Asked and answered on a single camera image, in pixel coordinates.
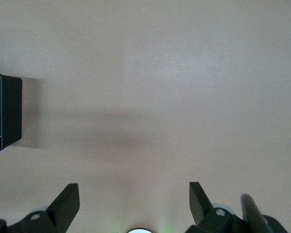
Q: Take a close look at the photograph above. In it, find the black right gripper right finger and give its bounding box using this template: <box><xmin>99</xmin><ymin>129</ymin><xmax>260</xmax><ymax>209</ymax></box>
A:
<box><xmin>185</xmin><ymin>182</ymin><xmax>248</xmax><ymax>233</ymax></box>

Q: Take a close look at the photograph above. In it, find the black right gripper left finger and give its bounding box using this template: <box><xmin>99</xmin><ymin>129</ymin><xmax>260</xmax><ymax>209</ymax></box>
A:
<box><xmin>7</xmin><ymin>183</ymin><xmax>81</xmax><ymax>233</ymax></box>

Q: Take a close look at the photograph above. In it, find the black plastic box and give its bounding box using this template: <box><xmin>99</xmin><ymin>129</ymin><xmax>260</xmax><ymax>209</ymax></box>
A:
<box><xmin>0</xmin><ymin>72</ymin><xmax>23</xmax><ymax>152</ymax></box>

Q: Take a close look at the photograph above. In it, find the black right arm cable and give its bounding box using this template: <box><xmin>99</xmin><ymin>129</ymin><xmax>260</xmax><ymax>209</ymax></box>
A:
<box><xmin>240</xmin><ymin>194</ymin><xmax>288</xmax><ymax>233</ymax></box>

